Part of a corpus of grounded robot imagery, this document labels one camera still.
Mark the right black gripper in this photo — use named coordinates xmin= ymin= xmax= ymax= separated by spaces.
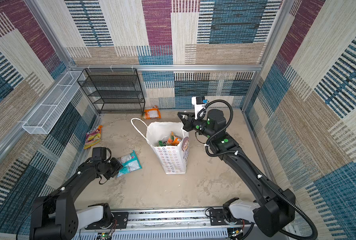
xmin=177 ymin=111 xmax=215 ymax=139

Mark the teal mint candy bag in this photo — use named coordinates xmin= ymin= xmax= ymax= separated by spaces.
xmin=117 ymin=151 xmax=142 ymax=178

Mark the white paper bag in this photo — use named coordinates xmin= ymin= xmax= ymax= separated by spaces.
xmin=131 ymin=118 xmax=190 ymax=175

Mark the orange candy bag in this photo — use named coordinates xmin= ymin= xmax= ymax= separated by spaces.
xmin=142 ymin=106 xmax=161 ymax=120
xmin=166 ymin=132 xmax=182 ymax=146
xmin=84 ymin=125 xmax=103 ymax=150

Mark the orange candy bag front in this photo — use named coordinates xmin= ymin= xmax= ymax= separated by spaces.
xmin=166 ymin=132 xmax=182 ymax=146

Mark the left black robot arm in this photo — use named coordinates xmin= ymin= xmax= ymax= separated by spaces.
xmin=29 ymin=147 xmax=123 ymax=240

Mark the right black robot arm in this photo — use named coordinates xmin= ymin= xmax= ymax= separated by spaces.
xmin=178 ymin=109 xmax=297 ymax=237

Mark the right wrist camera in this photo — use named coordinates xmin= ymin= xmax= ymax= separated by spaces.
xmin=192 ymin=96 xmax=208 ymax=120

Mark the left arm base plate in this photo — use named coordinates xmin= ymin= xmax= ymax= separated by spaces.
xmin=84 ymin=212 xmax=129 ymax=230

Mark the black wire shelf rack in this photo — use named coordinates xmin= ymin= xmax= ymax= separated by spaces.
xmin=77 ymin=68 xmax=146 ymax=114

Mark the aluminium mounting rail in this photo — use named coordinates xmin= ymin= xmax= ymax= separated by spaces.
xmin=72 ymin=208 xmax=269 ymax=240

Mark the white wire wall basket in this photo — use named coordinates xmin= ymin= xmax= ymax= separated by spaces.
xmin=22 ymin=71 xmax=82 ymax=135

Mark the black corrugated cable conduit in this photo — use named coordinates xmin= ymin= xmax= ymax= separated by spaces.
xmin=195 ymin=99 xmax=318 ymax=240

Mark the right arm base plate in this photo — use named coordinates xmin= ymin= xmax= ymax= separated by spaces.
xmin=205 ymin=208 xmax=251 ymax=226

